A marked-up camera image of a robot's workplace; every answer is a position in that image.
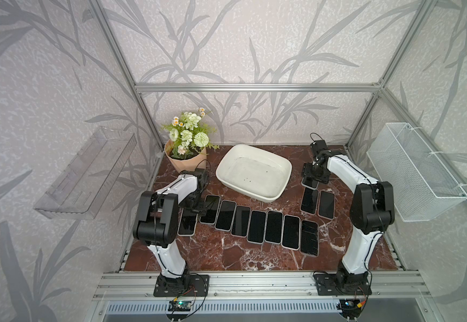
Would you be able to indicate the white plastic storage box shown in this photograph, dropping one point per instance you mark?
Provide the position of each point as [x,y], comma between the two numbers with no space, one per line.
[254,172]

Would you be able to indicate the clear plastic wall shelf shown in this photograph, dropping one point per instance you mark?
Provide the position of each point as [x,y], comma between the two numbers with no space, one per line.
[82,188]

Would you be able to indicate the potted artificial flower plant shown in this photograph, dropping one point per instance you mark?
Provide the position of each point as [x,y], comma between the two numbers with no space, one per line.
[188,140]

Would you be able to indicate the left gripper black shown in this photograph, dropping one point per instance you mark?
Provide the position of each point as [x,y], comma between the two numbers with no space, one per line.
[201,208]

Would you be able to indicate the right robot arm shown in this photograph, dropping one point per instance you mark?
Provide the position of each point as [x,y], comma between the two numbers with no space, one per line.
[371,211]

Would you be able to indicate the left green circuit board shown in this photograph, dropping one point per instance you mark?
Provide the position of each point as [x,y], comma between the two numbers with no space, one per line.
[180,306]

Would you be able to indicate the white wire mesh basket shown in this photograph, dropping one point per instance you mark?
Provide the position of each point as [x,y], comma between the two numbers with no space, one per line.
[423,186]

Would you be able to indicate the phone with pink case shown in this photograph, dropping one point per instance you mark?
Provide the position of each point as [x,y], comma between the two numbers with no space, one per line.
[241,221]

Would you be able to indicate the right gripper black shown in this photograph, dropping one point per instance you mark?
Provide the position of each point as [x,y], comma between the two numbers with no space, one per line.
[306,170]

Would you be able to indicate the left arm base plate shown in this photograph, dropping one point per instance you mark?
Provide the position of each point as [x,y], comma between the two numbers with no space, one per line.
[187,285]

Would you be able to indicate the aluminium frame rail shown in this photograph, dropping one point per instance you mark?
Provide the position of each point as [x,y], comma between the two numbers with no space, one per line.
[260,87]

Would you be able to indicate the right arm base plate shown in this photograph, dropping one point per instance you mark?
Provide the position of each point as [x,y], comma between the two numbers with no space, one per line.
[342,283]

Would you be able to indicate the right circuit board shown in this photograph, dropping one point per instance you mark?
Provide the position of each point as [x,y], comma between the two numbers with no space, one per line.
[351,305]

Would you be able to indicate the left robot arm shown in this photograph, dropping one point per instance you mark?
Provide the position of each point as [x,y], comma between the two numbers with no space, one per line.
[156,225]

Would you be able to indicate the phone with light blue case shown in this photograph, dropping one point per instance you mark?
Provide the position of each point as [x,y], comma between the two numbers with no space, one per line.
[256,228]

